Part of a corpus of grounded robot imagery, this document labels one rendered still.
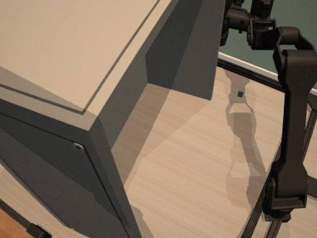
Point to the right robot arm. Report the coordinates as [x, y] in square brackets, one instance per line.
[289, 178]

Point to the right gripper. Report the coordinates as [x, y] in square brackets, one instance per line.
[233, 19]

